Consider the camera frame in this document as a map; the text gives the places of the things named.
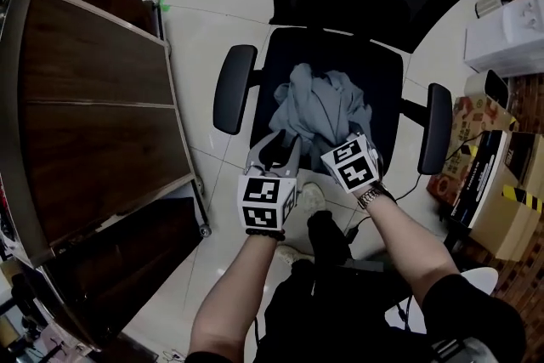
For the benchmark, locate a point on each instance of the silver metal bin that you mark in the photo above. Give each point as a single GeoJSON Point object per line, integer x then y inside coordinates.
{"type": "Point", "coordinates": [489, 3]}

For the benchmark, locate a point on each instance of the person's left forearm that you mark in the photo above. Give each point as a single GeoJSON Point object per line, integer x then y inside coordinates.
{"type": "Point", "coordinates": [238, 289]}

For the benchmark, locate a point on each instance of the white water dispenser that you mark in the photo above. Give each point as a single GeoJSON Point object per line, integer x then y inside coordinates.
{"type": "Point", "coordinates": [510, 34]}

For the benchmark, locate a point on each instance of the silver wristwatch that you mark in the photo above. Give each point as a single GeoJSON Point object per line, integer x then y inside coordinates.
{"type": "Point", "coordinates": [370, 196]}

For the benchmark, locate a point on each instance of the green floor tape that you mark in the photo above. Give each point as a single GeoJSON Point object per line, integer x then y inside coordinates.
{"type": "Point", "coordinates": [163, 3]}

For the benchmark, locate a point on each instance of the brown wooden laundry cart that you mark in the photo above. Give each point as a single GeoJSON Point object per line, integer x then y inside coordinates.
{"type": "Point", "coordinates": [98, 98]}

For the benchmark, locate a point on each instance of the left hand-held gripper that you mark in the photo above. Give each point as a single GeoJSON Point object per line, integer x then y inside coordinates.
{"type": "Point", "coordinates": [263, 200]}

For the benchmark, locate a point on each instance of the person's right forearm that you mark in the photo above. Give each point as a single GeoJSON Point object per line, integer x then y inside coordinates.
{"type": "Point", "coordinates": [408, 242]}

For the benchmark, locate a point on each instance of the black office chair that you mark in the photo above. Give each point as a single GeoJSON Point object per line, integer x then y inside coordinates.
{"type": "Point", "coordinates": [382, 98]}

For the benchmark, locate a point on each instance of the person's white shoe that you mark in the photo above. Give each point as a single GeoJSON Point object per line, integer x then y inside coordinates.
{"type": "Point", "coordinates": [293, 254]}
{"type": "Point", "coordinates": [312, 195]}

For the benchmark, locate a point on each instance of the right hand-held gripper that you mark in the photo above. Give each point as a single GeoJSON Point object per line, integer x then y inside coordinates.
{"type": "Point", "coordinates": [352, 166]}

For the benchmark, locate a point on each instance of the white bin with black lid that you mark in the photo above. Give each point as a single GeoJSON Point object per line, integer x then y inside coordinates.
{"type": "Point", "coordinates": [489, 87]}

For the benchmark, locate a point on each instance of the person's black clothing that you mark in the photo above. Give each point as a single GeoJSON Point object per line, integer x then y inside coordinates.
{"type": "Point", "coordinates": [340, 319]}

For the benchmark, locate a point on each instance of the white round stool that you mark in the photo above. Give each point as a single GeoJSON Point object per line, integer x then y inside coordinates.
{"type": "Point", "coordinates": [480, 278]}

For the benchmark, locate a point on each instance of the printed red cardboard box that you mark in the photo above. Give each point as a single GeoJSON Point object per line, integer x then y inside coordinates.
{"type": "Point", "coordinates": [467, 123]}

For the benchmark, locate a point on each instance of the grey-blue clothing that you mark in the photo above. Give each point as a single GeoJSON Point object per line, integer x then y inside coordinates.
{"type": "Point", "coordinates": [323, 106]}

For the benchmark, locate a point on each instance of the plain cardboard box striped tape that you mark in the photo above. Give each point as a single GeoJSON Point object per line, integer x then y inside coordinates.
{"type": "Point", "coordinates": [510, 221]}

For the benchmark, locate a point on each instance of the black flat box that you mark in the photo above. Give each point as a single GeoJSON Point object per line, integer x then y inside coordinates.
{"type": "Point", "coordinates": [480, 178]}

